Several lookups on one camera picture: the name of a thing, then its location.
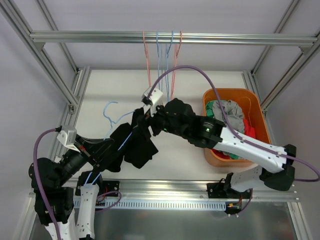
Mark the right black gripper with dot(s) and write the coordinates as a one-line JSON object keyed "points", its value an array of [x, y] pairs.
{"points": [[155, 120]]}

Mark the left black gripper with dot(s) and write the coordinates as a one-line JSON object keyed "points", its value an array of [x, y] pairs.
{"points": [[91, 155]]}

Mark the black tank top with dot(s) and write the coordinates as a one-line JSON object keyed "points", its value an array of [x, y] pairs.
{"points": [[131, 145]]}

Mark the blue hanger of black top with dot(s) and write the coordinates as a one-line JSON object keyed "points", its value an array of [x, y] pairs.
{"points": [[112, 120]]}

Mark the green tank top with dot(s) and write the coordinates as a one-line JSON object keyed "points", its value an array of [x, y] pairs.
{"points": [[210, 113]]}

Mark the blue hanger of red top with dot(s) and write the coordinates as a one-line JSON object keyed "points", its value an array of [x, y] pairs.
{"points": [[167, 54]]}

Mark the blue hanger of green top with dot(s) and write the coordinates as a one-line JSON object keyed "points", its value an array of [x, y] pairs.
{"points": [[159, 55]]}

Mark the pink hanger of grey top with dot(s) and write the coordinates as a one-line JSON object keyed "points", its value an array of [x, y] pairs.
{"points": [[146, 52]]}

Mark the grey tank top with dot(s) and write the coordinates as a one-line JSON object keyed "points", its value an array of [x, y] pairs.
{"points": [[233, 111]]}

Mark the red tank top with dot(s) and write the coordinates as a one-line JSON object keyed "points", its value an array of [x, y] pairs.
{"points": [[247, 130]]}

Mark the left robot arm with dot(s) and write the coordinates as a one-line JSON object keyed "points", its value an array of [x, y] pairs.
{"points": [[66, 192]]}

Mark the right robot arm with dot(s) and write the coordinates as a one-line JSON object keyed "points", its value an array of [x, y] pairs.
{"points": [[274, 169]]}

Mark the orange plastic basket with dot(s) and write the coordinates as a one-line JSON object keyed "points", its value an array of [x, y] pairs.
{"points": [[254, 119]]}

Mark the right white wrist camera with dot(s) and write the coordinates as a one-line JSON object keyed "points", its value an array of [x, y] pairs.
{"points": [[152, 98]]}

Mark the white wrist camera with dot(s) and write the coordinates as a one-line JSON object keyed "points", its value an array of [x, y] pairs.
{"points": [[152, 98], [67, 137]]}

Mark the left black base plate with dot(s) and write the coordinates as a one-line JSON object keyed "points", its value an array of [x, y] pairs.
{"points": [[111, 187]]}

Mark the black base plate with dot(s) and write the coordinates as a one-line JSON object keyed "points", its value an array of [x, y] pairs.
{"points": [[213, 190], [111, 187]]}

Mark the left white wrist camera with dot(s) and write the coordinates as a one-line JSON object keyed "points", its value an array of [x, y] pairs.
{"points": [[67, 137]]}

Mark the front aluminium rail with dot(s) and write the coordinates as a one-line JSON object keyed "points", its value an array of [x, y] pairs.
{"points": [[142, 189]]}

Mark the slotted cable duct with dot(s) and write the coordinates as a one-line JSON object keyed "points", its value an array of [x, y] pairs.
{"points": [[153, 204]]}

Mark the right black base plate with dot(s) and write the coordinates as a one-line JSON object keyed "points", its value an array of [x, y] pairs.
{"points": [[213, 190]]}

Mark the aluminium hanging rail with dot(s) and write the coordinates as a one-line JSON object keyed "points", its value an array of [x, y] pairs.
{"points": [[137, 37]]}

